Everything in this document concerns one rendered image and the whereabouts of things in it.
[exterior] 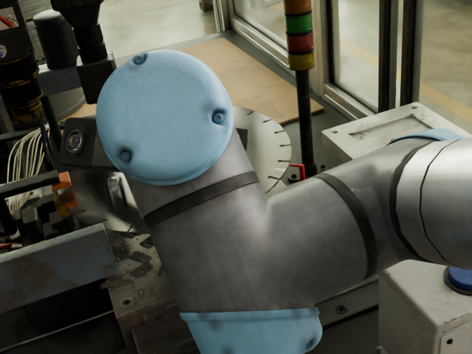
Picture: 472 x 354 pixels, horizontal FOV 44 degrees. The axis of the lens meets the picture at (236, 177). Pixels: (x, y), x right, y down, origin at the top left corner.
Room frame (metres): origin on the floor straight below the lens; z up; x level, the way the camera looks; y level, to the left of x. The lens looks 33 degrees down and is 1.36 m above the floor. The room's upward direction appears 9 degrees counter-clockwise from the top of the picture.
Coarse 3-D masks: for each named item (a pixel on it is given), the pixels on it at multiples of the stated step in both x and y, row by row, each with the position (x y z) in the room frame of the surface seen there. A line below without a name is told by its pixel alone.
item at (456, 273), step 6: (450, 270) 0.45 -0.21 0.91; (456, 270) 0.45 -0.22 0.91; (462, 270) 0.45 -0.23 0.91; (468, 270) 0.45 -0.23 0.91; (450, 276) 0.44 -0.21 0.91; (456, 276) 0.44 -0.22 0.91; (462, 276) 0.44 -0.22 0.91; (468, 276) 0.44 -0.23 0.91; (456, 282) 0.43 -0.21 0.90; (462, 282) 0.43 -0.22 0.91; (468, 282) 0.43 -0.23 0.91; (462, 288) 0.43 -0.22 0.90; (468, 288) 0.43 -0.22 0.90
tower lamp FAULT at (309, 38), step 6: (312, 30) 0.91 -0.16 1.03; (288, 36) 0.91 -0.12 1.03; (294, 36) 0.90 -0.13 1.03; (300, 36) 0.89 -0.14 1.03; (306, 36) 0.89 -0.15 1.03; (312, 36) 0.90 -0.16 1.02; (288, 42) 0.91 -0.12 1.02; (294, 42) 0.90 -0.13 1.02; (300, 42) 0.89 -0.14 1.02; (306, 42) 0.89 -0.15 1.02; (312, 42) 0.90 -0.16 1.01; (288, 48) 0.91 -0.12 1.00; (294, 48) 0.90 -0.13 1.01; (300, 48) 0.89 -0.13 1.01; (306, 48) 0.89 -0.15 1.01; (312, 48) 0.90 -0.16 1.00
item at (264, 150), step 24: (240, 120) 0.79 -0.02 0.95; (264, 120) 0.78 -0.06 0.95; (264, 144) 0.70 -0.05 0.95; (288, 144) 0.69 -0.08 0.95; (72, 168) 0.72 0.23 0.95; (264, 168) 0.64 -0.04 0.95; (72, 192) 0.65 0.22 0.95; (96, 192) 0.64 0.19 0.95; (120, 192) 0.64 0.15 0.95; (96, 216) 0.59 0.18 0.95; (120, 216) 0.58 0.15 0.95
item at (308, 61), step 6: (288, 54) 0.91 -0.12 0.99; (294, 54) 0.90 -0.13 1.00; (300, 54) 0.89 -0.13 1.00; (306, 54) 0.89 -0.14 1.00; (312, 54) 0.90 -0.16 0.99; (288, 60) 0.91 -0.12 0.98; (294, 60) 0.90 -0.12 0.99; (300, 60) 0.89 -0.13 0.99; (306, 60) 0.89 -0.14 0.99; (312, 60) 0.90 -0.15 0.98; (288, 66) 0.92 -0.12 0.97; (294, 66) 0.90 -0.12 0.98; (300, 66) 0.89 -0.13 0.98; (306, 66) 0.89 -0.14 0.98; (312, 66) 0.90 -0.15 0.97
